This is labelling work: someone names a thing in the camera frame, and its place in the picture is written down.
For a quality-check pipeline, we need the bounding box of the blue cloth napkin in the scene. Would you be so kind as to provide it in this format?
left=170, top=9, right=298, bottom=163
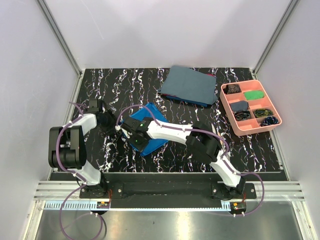
left=120, top=102, right=168, bottom=157

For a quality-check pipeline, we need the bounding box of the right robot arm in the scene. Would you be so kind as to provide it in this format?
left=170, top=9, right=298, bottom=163
left=115, top=117, right=246, bottom=199

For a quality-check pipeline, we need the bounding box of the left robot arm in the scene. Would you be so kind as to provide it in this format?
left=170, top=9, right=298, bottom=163
left=48, top=99, right=117, bottom=198

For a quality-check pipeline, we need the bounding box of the red folded napkin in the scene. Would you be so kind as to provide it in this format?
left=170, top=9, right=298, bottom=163
left=160, top=93, right=192, bottom=103

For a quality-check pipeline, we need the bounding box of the grey folded napkin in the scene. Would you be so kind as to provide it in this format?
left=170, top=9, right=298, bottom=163
left=158, top=65, right=218, bottom=107

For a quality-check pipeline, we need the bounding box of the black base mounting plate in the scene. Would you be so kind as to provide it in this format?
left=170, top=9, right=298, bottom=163
left=49, top=171, right=288, bottom=210

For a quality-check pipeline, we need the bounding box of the dark patterned item in tray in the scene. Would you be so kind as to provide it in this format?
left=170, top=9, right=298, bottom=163
left=224, top=84, right=241, bottom=95

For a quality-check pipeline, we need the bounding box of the grey item in tray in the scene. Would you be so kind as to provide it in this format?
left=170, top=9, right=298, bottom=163
left=229, top=100, right=249, bottom=112

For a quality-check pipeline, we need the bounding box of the dark multicolour item in tray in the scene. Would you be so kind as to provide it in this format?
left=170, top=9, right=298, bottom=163
left=234, top=110, right=251, bottom=122

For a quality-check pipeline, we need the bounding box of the pink divided tray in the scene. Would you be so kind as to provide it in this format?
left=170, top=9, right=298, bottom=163
left=219, top=79, right=282, bottom=136

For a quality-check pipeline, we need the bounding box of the yellow green item in tray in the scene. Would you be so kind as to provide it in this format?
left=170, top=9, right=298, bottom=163
left=252, top=108, right=274, bottom=118

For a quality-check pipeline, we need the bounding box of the blue patterned item in tray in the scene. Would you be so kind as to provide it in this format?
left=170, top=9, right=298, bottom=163
left=260, top=116, right=280, bottom=127

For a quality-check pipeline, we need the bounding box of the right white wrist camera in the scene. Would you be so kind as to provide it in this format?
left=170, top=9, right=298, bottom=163
left=115, top=125, right=132, bottom=139

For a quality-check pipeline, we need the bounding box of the knife with green handle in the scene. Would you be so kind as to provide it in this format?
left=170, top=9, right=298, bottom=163
left=211, top=124, right=217, bottom=135

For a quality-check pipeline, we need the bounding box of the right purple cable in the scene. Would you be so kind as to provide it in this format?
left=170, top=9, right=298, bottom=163
left=116, top=104, right=265, bottom=217

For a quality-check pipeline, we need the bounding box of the aluminium frame rail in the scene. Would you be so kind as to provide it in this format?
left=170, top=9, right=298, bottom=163
left=35, top=0, right=82, bottom=77

